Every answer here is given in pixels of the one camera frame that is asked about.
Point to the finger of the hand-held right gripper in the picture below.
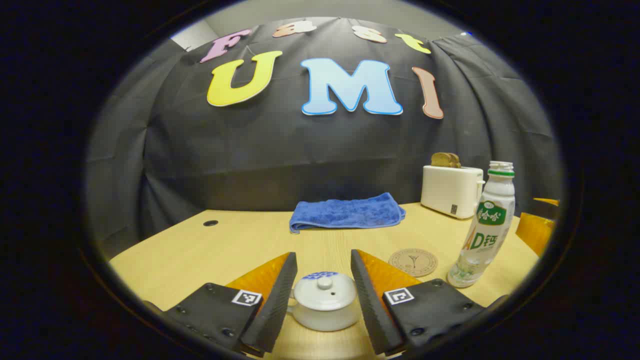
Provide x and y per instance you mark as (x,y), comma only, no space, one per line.
(547,202)
(535,232)

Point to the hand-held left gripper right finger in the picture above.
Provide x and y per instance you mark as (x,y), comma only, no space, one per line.
(367,295)

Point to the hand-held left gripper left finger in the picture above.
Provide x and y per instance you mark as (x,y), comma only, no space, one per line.
(277,305)

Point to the white teacup lid blue print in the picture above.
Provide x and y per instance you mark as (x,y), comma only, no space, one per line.
(325,295)

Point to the white plastic water bottle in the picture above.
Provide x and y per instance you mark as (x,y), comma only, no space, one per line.
(487,235)

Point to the white teacup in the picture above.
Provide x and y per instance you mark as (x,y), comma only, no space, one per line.
(325,320)

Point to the round brown coaster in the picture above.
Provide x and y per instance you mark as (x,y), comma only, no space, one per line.
(413,262)

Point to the blue folded towel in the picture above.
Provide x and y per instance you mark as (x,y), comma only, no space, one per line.
(345,212)

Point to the white toaster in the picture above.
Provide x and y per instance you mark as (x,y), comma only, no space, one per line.
(450,190)

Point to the toasted bread slice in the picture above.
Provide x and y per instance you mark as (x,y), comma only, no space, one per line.
(441,160)
(457,161)

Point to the black table grommet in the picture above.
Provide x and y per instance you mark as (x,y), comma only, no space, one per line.
(210,223)

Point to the black backdrop cloth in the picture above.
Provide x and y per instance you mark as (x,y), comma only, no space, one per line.
(250,150)

